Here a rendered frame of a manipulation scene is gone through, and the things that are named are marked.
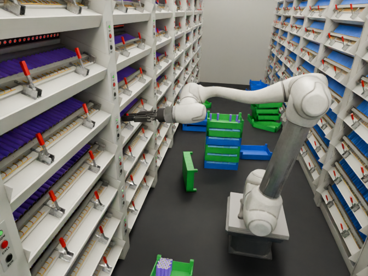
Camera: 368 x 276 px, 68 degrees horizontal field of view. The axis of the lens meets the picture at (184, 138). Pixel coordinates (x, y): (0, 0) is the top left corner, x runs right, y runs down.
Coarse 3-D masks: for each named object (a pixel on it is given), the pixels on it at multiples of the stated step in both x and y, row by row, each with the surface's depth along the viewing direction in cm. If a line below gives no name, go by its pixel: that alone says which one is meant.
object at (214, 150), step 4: (208, 148) 238; (212, 148) 238; (216, 148) 237; (220, 148) 237; (224, 148) 237; (228, 148) 236; (232, 148) 236; (208, 152) 239; (212, 152) 239; (216, 152) 239; (220, 152) 239; (224, 152) 238; (228, 152) 238; (232, 152) 238; (236, 152) 237
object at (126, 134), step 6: (138, 96) 187; (144, 96) 186; (144, 102) 186; (150, 102) 187; (138, 108) 176; (150, 108) 183; (138, 126) 161; (126, 132) 146; (132, 132) 148; (126, 138) 141
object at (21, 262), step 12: (0, 180) 60; (0, 192) 60; (0, 204) 60; (0, 216) 61; (12, 216) 64; (12, 228) 65; (12, 240) 65; (24, 252) 70; (0, 264) 62; (12, 264) 66; (24, 264) 70
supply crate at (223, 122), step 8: (208, 112) 243; (240, 112) 242; (208, 120) 227; (216, 120) 243; (224, 120) 244; (232, 120) 244; (240, 120) 241; (224, 128) 229; (232, 128) 228; (240, 128) 228
